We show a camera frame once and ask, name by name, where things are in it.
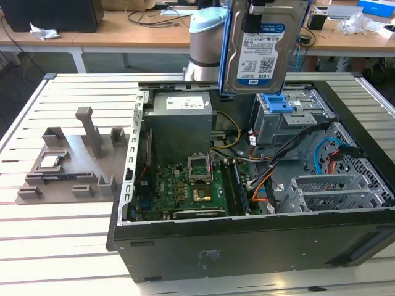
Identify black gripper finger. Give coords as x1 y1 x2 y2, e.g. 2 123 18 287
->
247 0 270 15

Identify hard disk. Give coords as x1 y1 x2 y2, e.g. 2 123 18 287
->
217 0 310 100

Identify metal disk bay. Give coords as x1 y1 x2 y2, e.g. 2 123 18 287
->
282 174 386 213

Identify small black container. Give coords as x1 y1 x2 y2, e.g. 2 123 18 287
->
307 12 328 31

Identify cluttered wooden desk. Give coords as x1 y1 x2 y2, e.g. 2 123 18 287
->
304 2 395 73

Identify clear plastic bag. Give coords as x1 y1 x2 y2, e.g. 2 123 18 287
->
336 12 374 35

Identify blue plastic latch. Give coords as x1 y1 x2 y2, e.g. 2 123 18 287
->
260 93 294 114

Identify blue white box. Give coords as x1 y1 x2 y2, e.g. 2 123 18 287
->
357 0 395 16

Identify metal drive cage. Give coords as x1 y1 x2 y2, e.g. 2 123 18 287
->
251 91 337 147

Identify small white open box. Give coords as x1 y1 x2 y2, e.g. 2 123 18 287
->
381 23 395 40

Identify grey power supply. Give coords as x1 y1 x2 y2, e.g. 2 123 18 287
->
144 92 214 155

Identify metal socket cover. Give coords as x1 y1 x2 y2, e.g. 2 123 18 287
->
187 154 214 185

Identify thin locking lever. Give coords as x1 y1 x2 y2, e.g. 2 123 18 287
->
207 152 215 183

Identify long wooden desk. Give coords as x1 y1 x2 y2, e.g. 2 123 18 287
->
0 0 194 74

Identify blue RAM slot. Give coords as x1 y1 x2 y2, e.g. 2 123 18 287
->
231 160 249 216

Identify black RAM slot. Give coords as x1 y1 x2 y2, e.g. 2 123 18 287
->
220 162 237 216

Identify CPU socket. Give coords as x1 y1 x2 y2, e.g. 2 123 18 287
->
191 184 214 204

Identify green motherboard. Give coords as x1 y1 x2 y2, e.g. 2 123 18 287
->
135 160 251 221

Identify large black box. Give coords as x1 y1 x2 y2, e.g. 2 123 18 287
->
1 0 104 33

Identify crumpled white paper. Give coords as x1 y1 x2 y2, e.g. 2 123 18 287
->
29 22 61 41

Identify grey parts rack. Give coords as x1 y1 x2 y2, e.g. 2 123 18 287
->
15 106 130 205

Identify black PC case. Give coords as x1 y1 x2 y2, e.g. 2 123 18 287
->
106 80 395 283

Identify silver CPU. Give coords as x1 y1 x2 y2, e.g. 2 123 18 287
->
39 155 61 169

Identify dark blue RAM stick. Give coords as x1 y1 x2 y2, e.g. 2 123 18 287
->
26 174 96 183

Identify yellow wire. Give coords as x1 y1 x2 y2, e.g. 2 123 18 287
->
212 110 242 152

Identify black wire bundle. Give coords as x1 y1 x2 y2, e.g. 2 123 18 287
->
246 121 333 191

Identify light blue wire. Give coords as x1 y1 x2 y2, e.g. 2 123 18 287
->
313 136 361 176

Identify short orange red wires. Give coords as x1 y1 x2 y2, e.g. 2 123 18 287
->
327 152 341 173

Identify long orange wire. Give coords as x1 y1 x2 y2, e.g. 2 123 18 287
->
251 172 275 204

